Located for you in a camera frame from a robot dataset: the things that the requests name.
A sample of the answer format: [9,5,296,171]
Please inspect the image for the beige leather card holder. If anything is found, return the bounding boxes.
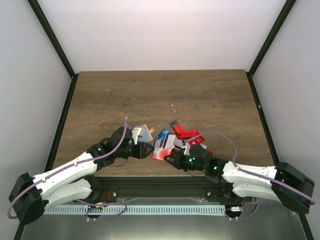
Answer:
[136,124,155,143]

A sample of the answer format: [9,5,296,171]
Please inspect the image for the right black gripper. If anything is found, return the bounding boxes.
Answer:
[164,149,207,172]

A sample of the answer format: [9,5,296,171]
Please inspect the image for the white black red card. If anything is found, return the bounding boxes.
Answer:
[153,134,186,150]

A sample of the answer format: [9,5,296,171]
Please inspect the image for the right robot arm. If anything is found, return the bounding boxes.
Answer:
[164,144,315,214]

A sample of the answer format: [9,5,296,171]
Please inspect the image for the blue card upper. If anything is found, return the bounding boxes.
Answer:
[155,128,172,141]

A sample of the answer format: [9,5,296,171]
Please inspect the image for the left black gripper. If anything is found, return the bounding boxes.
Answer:
[116,141,155,160]

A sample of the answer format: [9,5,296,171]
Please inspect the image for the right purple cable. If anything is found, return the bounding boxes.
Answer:
[182,131,316,221]

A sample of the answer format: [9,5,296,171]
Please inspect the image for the white card red circle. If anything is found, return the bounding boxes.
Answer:
[152,147,172,161]

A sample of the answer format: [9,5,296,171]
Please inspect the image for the light blue slotted cable duct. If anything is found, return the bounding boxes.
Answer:
[44,204,226,216]

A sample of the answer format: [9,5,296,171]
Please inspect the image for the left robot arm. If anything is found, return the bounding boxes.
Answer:
[7,127,155,225]

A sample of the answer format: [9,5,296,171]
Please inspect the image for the black aluminium frame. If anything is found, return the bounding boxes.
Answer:
[13,0,315,240]

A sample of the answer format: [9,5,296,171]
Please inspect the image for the red gold card middle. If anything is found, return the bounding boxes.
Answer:
[187,136,207,149]

